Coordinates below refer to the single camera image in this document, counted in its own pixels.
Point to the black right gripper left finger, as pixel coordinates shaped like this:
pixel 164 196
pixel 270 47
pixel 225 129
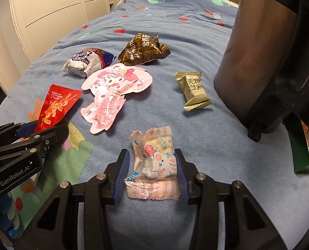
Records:
pixel 55 224

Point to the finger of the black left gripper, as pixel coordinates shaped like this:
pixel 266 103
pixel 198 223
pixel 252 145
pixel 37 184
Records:
pixel 33 147
pixel 11 132

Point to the large red snack bag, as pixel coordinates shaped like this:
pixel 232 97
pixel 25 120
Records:
pixel 59 100

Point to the white blue wafer packet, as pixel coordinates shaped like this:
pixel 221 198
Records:
pixel 87 62

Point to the pink cartoon shaped packet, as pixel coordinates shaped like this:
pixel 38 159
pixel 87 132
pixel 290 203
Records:
pixel 109 87

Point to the clear pink bunny candy packet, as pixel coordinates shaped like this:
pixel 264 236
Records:
pixel 154 176

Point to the brown chocolate snack bag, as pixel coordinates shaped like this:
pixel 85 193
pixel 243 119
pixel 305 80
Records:
pixel 143 49

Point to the olive green candy packet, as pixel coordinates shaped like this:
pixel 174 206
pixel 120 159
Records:
pixel 195 95

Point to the green shallow tray box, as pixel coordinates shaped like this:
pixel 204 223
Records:
pixel 299 139

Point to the cream wardrobe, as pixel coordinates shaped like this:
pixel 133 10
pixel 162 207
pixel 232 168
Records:
pixel 28 28

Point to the blue patterned bed cover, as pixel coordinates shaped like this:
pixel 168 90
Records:
pixel 197 33

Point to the black cylindrical bin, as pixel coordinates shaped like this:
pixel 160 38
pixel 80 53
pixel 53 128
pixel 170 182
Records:
pixel 264 73

